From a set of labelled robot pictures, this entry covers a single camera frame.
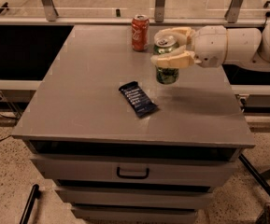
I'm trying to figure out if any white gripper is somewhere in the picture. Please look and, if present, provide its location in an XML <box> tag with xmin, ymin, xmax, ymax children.
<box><xmin>150</xmin><ymin>25</ymin><xmax>227</xmax><ymax>69</ymax></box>

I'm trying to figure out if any green soda can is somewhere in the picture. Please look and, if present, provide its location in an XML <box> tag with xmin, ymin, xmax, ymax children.
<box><xmin>153</xmin><ymin>35</ymin><xmax>179</xmax><ymax>85</ymax></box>

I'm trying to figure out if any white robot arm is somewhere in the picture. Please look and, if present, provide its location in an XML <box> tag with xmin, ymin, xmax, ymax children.
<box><xmin>151</xmin><ymin>22</ymin><xmax>270</xmax><ymax>72</ymax></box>

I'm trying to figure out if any red cola can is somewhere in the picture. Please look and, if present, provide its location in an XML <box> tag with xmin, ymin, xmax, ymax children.
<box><xmin>132</xmin><ymin>14</ymin><xmax>149</xmax><ymax>51</ymax></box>

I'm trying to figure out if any dark blue snack bar wrapper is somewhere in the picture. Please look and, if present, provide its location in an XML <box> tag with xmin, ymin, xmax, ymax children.
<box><xmin>119</xmin><ymin>81</ymin><xmax>157</xmax><ymax>118</ymax></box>

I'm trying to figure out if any grey drawer cabinet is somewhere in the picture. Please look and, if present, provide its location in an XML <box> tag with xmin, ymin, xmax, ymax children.
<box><xmin>13</xmin><ymin>25</ymin><xmax>254</xmax><ymax>224</ymax></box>

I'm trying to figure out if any black floor bar right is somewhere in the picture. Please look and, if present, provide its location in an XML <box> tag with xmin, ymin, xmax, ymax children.
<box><xmin>239</xmin><ymin>154</ymin><xmax>270</xmax><ymax>197</ymax></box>

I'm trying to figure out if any black floor bar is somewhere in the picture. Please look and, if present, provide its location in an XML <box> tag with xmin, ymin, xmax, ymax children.
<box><xmin>239</xmin><ymin>154</ymin><xmax>270</xmax><ymax>197</ymax></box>
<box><xmin>20</xmin><ymin>184</ymin><xmax>40</xmax><ymax>224</ymax></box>

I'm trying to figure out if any black floor bar left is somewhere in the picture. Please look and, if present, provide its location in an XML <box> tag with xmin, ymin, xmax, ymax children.
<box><xmin>20</xmin><ymin>184</ymin><xmax>40</xmax><ymax>224</ymax></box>

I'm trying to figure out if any metal railing post right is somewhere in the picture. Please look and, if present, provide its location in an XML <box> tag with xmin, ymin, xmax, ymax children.
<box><xmin>224</xmin><ymin>0</ymin><xmax>244</xmax><ymax>23</ymax></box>

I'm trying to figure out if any metal railing post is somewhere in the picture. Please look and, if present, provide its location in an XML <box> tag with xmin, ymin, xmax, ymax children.
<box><xmin>154</xmin><ymin>0</ymin><xmax>165</xmax><ymax>22</ymax></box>
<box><xmin>224</xmin><ymin>0</ymin><xmax>244</xmax><ymax>23</ymax></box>
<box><xmin>41</xmin><ymin>0</ymin><xmax>58</xmax><ymax>21</ymax></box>

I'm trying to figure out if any metal railing post middle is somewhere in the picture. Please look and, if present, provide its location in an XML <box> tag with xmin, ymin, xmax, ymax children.
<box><xmin>154</xmin><ymin>0</ymin><xmax>165</xmax><ymax>22</ymax></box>

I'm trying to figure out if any metal railing post left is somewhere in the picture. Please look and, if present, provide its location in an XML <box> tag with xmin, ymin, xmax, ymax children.
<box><xmin>41</xmin><ymin>0</ymin><xmax>58</xmax><ymax>21</ymax></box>

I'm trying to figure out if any black drawer handle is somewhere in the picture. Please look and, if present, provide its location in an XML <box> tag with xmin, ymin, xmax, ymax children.
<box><xmin>116</xmin><ymin>167</ymin><xmax>149</xmax><ymax>180</ymax></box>

